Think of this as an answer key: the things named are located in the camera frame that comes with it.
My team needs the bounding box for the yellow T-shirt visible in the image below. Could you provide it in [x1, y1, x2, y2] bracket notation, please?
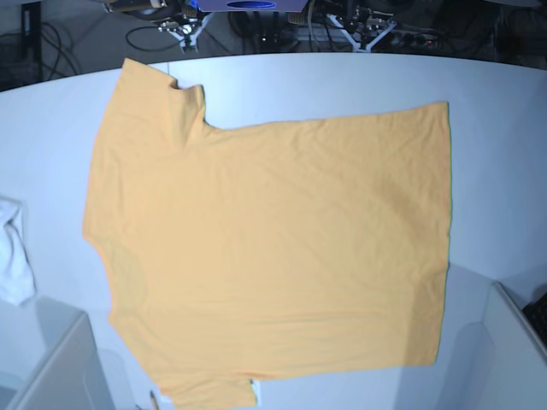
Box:
[83, 60, 451, 409]

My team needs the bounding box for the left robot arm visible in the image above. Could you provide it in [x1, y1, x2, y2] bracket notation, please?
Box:
[326, 8, 397, 53]

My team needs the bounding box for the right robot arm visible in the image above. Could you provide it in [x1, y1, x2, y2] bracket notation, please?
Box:
[102, 0, 212, 53]

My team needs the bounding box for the white label plate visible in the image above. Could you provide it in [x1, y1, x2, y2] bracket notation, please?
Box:
[250, 380, 262, 407]

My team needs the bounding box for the pencil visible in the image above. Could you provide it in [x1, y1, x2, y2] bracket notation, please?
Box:
[150, 390, 160, 410]

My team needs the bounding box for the white cloth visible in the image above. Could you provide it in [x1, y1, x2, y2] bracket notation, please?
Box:
[1, 197, 36, 306]

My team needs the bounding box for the white box left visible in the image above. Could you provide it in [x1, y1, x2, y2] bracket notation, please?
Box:
[1, 297, 115, 409]

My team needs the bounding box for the white box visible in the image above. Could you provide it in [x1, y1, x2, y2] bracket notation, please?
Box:
[1, 297, 115, 409]
[475, 283, 546, 410]

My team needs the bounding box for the white box right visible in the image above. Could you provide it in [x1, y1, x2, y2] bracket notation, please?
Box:
[475, 283, 546, 410]

